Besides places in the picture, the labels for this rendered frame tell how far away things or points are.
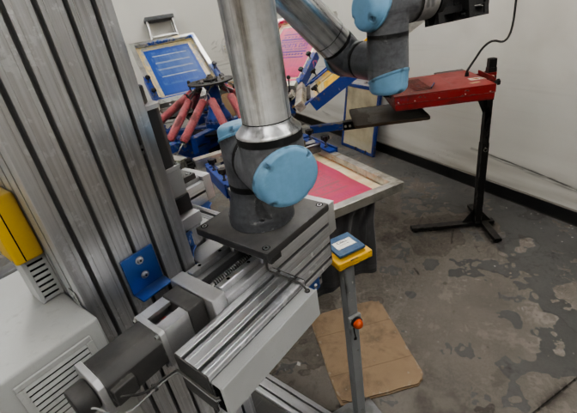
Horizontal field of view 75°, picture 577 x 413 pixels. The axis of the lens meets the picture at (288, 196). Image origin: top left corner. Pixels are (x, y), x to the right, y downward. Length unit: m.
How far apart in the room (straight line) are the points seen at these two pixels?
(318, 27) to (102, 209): 0.54
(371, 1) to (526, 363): 1.91
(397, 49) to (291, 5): 0.21
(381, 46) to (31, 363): 0.80
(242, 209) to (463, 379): 1.58
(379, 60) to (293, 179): 0.28
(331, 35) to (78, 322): 0.72
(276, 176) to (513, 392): 1.75
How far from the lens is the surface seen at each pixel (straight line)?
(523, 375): 2.23
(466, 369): 2.19
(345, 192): 1.59
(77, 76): 0.75
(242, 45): 0.60
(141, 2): 5.84
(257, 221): 0.81
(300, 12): 0.79
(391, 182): 1.57
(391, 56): 0.75
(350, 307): 1.40
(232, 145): 0.75
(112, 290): 0.85
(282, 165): 0.62
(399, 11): 0.75
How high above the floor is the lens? 1.69
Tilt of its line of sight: 27 degrees down
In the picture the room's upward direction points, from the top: 9 degrees counter-clockwise
